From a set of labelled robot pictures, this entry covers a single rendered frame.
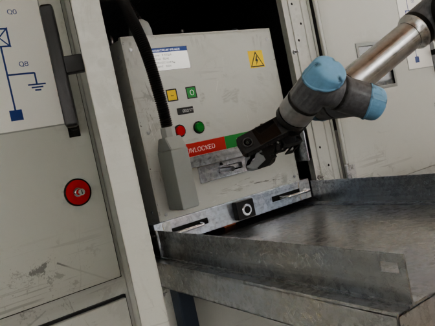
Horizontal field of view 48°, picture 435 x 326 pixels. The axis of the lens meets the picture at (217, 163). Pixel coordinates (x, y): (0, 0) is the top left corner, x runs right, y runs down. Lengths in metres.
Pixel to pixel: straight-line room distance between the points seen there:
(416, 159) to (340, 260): 1.17
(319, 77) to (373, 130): 0.74
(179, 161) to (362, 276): 0.58
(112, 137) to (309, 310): 0.41
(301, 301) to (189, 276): 0.33
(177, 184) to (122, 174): 0.61
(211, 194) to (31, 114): 0.51
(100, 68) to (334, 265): 0.43
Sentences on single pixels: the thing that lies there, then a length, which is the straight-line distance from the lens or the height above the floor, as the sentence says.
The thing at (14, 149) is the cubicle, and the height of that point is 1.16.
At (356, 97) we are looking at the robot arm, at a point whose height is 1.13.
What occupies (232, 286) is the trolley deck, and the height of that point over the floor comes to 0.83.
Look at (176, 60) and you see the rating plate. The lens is 1.32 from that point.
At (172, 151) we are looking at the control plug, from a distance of 1.15.
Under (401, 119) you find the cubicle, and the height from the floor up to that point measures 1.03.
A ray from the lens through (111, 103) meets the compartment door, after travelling 0.55.
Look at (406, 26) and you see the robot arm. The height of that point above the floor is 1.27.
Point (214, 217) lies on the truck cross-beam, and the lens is 1.32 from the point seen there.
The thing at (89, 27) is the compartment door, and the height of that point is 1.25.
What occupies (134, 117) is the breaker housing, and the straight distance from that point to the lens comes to 1.25.
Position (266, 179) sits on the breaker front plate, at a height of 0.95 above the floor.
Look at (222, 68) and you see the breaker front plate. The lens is 1.40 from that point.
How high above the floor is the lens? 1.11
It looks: 3 degrees down
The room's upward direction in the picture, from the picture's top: 12 degrees counter-clockwise
